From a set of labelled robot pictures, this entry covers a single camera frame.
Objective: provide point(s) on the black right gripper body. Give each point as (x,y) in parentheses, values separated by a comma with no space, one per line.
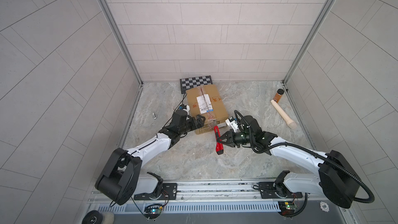
(242,138)

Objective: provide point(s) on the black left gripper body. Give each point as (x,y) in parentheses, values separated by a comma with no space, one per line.
(187,126)

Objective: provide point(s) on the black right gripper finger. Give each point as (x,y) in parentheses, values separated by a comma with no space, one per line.
(229,135)
(227,142)

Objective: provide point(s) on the red utility knife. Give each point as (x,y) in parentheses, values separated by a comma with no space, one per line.
(219,145)

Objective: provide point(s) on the brown cardboard express box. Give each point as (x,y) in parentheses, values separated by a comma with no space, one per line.
(207,102)

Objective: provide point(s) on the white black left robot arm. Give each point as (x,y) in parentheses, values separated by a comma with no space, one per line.
(121,178)

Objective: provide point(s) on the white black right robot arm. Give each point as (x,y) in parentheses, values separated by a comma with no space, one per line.
(330,174)

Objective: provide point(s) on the black white chessboard case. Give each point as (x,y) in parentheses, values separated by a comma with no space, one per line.
(192,82)

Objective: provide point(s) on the wooden rolling pin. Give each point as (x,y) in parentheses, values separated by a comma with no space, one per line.
(289,122)

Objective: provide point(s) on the brown spice jar black lid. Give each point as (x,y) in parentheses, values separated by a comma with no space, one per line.
(278,95)

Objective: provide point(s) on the right green circuit board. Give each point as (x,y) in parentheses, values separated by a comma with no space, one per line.
(286,208)

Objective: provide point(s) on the green circuit board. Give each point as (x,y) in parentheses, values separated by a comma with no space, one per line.
(286,208)
(154,209)

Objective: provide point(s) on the left green circuit board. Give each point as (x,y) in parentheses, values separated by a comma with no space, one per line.
(154,209)

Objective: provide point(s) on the white round sticker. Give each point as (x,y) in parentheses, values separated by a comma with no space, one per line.
(324,207)

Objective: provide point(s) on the black wheel roller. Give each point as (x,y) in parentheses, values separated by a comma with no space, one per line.
(93,217)

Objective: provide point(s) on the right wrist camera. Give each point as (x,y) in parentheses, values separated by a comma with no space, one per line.
(232,123)

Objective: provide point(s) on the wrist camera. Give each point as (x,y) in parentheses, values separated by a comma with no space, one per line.
(232,123)
(185,108)

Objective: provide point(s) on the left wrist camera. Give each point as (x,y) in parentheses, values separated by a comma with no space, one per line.
(185,108)

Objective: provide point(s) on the aluminium mounting rail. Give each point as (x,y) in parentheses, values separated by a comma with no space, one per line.
(236,190)

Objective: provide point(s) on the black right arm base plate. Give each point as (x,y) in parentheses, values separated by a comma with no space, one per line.
(271,190)

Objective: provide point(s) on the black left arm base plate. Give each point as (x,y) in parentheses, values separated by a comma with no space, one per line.
(166,192)

